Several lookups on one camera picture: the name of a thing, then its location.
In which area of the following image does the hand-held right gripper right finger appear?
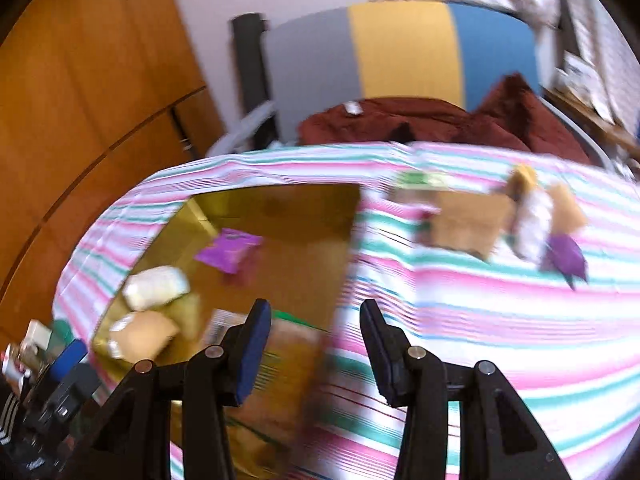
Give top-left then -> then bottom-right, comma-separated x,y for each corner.
360,299 -> 573,480

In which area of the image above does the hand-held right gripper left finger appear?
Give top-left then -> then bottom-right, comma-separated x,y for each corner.
75,298 -> 273,480

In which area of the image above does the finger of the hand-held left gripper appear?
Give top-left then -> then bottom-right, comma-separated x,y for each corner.
49,338 -> 89,383

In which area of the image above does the green printed box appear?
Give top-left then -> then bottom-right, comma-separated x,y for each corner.
207,307 -> 331,451

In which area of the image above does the pale yellow packet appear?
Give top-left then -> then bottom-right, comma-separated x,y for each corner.
170,292 -> 203,338

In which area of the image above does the small tan packet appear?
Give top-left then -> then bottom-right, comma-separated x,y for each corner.
107,310 -> 181,361
547,183 -> 588,236

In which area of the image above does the purple snack packet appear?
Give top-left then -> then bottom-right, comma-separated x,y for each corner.
194,228 -> 264,275
540,232 -> 587,288

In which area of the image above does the white plastic packet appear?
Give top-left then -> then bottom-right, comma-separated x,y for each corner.
512,191 -> 553,263
122,266 -> 191,311

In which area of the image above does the gold tin box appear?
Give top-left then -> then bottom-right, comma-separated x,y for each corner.
90,183 -> 363,480

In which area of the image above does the large brown packet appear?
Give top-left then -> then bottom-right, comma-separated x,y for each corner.
422,190 -> 516,261

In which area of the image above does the green white slim box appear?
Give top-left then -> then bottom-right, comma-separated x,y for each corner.
390,171 -> 453,206

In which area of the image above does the white square box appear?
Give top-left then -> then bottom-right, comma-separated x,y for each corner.
25,320 -> 53,356

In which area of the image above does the pink green striped bedsheet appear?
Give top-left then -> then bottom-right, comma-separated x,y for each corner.
52,141 -> 640,480

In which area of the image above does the white padded armrest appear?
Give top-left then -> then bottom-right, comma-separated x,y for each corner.
207,101 -> 278,156

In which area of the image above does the maroon garment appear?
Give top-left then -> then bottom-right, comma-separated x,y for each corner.
298,74 -> 601,166

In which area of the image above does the wooden wardrobe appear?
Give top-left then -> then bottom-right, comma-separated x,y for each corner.
0,0 -> 226,346

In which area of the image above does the grey yellow blue chair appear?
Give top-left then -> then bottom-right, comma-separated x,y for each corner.
265,1 -> 543,143

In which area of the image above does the wooden ledge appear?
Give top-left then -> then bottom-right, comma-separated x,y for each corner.
545,87 -> 640,161

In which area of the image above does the pale curtain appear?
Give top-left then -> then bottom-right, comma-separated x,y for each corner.
555,0 -> 640,126

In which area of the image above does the black post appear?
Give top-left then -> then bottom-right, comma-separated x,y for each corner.
230,12 -> 278,151

